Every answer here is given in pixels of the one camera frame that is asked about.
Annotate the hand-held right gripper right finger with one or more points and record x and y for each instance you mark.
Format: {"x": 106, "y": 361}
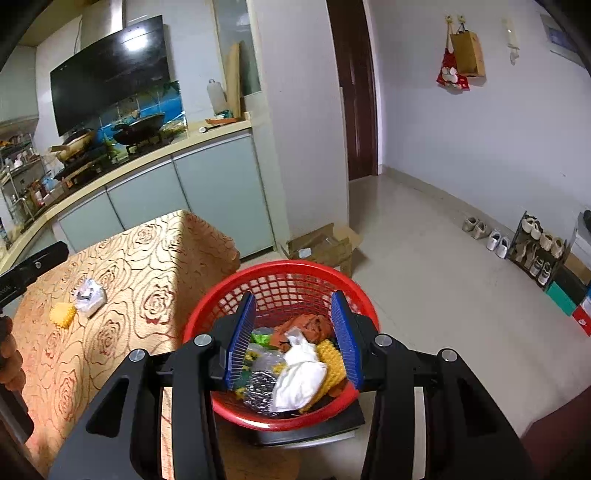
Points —
{"x": 346, "y": 341}

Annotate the stack of shoe boxes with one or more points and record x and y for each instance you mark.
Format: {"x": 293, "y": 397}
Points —
{"x": 575, "y": 290}

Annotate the black range hood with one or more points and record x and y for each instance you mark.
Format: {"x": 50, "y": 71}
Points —
{"x": 111, "y": 69}

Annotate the person's left hand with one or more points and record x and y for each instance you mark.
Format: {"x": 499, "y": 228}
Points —
{"x": 10, "y": 355}

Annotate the grey kitchen counter cabinet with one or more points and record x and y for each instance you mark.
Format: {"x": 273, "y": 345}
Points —
{"x": 184, "y": 184}

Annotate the black silver bag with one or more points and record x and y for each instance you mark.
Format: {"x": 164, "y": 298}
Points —
{"x": 258, "y": 387}

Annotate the white shoe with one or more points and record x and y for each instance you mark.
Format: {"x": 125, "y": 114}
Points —
{"x": 493, "y": 240}
{"x": 503, "y": 246}

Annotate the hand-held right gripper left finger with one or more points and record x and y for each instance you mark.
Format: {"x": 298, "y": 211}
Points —
{"x": 240, "y": 341}

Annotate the green black small packet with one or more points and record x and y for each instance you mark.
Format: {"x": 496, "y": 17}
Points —
{"x": 261, "y": 338}

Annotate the golden frying pan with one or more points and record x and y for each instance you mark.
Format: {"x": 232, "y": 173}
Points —
{"x": 76, "y": 141}

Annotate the cardboard box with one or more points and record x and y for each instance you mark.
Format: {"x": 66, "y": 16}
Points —
{"x": 323, "y": 251}

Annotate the orange tray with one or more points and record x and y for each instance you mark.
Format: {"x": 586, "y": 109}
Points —
{"x": 221, "y": 122}

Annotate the white plastic bottle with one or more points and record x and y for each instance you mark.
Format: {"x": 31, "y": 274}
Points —
{"x": 216, "y": 94}

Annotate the blue scenic backsplash tiles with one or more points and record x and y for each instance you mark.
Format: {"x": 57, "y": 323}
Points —
{"x": 173, "y": 104}

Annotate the frosted glass window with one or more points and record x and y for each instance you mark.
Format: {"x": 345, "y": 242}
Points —
{"x": 247, "y": 41}

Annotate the wall electrical panel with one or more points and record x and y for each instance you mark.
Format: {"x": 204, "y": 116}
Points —
{"x": 561, "y": 34}

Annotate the brown plastic bag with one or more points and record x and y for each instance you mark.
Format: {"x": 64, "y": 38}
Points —
{"x": 309, "y": 327}

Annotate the black gas stove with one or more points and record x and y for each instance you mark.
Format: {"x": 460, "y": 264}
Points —
{"x": 106, "y": 159}

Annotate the black shoe rack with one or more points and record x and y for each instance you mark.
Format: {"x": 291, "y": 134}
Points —
{"x": 538, "y": 254}

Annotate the yellow foam net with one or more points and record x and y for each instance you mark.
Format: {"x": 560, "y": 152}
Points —
{"x": 62, "y": 314}
{"x": 330, "y": 364}

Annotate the beige shoe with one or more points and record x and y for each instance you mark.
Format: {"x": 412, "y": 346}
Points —
{"x": 468, "y": 225}
{"x": 480, "y": 229}

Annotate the metal kitchen rack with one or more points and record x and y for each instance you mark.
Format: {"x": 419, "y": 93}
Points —
{"x": 18, "y": 180}

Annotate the wooden cutting board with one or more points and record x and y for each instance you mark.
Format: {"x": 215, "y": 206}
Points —
{"x": 233, "y": 83}

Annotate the white tissue packet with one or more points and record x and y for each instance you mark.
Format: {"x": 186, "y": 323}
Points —
{"x": 90, "y": 297}

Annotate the brown hanging paper bag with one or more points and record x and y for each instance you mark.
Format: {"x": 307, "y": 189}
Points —
{"x": 467, "y": 53}

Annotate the black wok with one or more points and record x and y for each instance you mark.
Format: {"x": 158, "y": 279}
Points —
{"x": 141, "y": 127}

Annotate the red plastic mesh basket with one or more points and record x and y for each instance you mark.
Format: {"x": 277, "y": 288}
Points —
{"x": 286, "y": 281}

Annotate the red hanging bag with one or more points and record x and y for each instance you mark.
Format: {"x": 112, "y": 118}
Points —
{"x": 450, "y": 74}

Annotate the grey upper wall cabinet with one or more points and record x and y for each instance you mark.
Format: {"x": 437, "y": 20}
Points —
{"x": 18, "y": 87}

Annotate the black stool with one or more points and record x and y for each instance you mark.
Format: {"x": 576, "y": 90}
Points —
{"x": 323, "y": 429}

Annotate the white plastic bag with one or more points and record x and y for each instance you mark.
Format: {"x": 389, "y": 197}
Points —
{"x": 300, "y": 374}

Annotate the green yellow snack packet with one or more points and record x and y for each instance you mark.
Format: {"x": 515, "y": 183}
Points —
{"x": 254, "y": 360}

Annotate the dark wooden door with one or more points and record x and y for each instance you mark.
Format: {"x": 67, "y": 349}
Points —
{"x": 355, "y": 92}

